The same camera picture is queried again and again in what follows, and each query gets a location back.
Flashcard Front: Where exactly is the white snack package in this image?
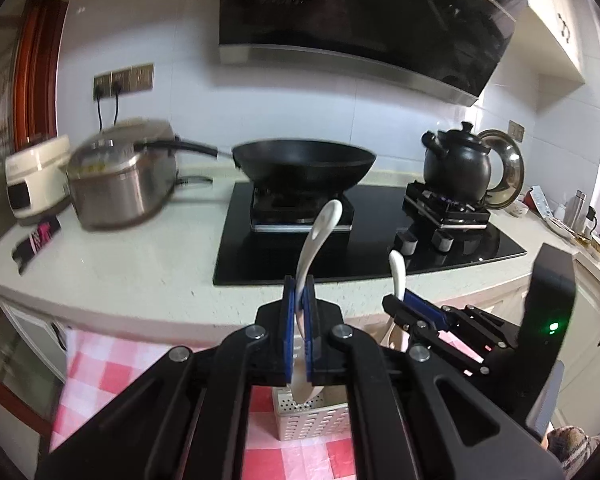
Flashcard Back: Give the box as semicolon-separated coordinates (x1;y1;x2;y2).
525;186;554;219

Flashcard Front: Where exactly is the steel bottle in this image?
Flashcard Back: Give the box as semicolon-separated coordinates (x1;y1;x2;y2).
565;190;587;231

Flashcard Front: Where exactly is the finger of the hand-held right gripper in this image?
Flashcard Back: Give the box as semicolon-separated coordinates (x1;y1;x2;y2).
403;290;522;347
382;295;487;377

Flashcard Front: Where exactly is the steel pot lid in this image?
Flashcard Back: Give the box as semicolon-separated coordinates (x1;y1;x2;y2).
475;129;526;211

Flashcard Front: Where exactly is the short white ceramic spoon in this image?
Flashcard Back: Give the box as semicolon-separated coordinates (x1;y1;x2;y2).
380;250;409;353

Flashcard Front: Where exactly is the black wok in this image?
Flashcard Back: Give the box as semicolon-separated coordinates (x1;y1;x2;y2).
172;136;379;196

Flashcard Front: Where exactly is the white kitchen appliance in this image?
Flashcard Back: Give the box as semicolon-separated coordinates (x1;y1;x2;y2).
5;135;74;220

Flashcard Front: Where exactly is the red wooden door frame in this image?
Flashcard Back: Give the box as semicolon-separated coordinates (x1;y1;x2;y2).
12;0;70;154

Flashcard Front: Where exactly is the pink checkered tablecloth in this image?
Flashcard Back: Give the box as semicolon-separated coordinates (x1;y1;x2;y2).
50;327;368;480

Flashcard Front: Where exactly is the gold wall socket strip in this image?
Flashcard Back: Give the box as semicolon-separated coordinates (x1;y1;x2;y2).
93;63;155;99

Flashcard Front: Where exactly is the black glass gas hob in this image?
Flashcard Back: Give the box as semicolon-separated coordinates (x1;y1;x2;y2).
212;180;529;288

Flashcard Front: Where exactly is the black range hood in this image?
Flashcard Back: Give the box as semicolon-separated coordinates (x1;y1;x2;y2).
219;0;531;107

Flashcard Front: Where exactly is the grey brown knitted cloth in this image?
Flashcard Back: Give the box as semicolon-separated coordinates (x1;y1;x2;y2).
544;425;600;480

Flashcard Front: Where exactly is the long white ceramic spoon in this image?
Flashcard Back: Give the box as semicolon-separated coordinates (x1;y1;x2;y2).
292;200;343;406

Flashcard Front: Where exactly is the white perforated utensil holder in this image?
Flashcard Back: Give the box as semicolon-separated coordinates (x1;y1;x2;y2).
272;385;352;444

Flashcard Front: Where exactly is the black clay kettle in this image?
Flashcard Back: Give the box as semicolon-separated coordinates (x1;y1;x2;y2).
421;121;494;204

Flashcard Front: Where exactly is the black burner pan support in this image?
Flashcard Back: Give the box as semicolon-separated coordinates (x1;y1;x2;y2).
250;187;356;234
402;182;492;252

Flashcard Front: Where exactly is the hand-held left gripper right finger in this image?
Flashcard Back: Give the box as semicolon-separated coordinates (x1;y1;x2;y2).
302;280;566;480

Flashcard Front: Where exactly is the silver rice cooker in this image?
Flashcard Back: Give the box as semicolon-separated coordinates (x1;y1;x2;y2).
66;119;182;232

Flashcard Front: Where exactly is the white wall cabinet with handles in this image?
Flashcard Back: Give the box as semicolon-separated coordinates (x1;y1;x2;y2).
510;0;589;84

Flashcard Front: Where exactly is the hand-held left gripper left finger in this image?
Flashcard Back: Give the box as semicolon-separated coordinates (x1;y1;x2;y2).
34;275;301;480

